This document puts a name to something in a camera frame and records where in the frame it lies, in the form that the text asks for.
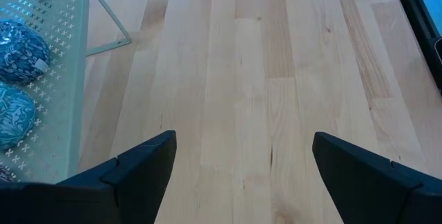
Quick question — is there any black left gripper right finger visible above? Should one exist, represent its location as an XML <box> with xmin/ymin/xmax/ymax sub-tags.
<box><xmin>311</xmin><ymin>131</ymin><xmax>442</xmax><ymax>224</ymax></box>

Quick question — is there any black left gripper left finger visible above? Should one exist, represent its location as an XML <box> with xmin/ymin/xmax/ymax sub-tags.
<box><xmin>0</xmin><ymin>129</ymin><xmax>178</xmax><ymax>224</ymax></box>

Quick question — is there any teal patterned candle tin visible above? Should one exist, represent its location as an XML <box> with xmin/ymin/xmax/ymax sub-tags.
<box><xmin>0</xmin><ymin>82</ymin><xmax>37</xmax><ymax>151</ymax></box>

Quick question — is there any blue patterned candle tin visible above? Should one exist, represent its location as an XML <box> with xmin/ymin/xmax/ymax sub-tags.
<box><xmin>0</xmin><ymin>19</ymin><xmax>51</xmax><ymax>85</ymax></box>

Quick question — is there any pale green perforated metal shelf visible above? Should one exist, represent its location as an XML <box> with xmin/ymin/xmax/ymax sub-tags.
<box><xmin>0</xmin><ymin>0</ymin><xmax>132</xmax><ymax>185</ymax></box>

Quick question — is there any black aluminium table frame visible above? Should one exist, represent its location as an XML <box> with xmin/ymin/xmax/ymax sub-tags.
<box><xmin>390</xmin><ymin>0</ymin><xmax>442</xmax><ymax>97</ymax></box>

